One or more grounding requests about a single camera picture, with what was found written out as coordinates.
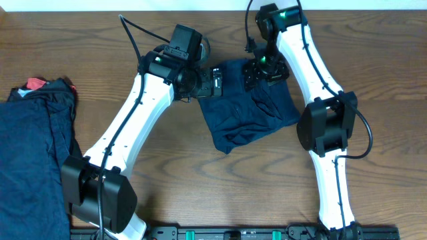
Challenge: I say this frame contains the navy blue shorts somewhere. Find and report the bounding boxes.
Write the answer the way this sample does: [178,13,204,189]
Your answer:
[198,59,300,154]

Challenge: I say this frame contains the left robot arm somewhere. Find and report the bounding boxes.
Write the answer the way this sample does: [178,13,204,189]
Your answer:
[61,25,222,239]

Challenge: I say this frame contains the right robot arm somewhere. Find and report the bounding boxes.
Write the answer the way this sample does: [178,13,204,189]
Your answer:
[243,3,362,239]

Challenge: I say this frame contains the navy blue clothes pile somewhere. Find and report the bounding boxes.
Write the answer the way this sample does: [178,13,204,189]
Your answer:
[1,78,77,239]

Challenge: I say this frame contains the red garment in pile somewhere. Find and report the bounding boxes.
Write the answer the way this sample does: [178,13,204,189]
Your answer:
[26,77,77,94]

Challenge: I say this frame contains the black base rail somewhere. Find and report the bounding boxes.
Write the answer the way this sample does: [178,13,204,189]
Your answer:
[69,225,401,240]

